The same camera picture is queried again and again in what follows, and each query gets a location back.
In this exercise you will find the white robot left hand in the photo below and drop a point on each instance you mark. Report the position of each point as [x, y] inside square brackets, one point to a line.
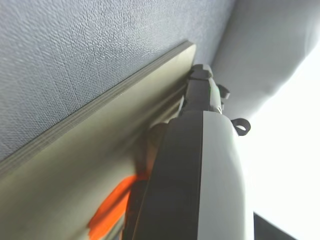
[190, 180]

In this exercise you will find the wooden rolling pin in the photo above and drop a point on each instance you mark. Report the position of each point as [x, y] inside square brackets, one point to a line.
[151, 147]

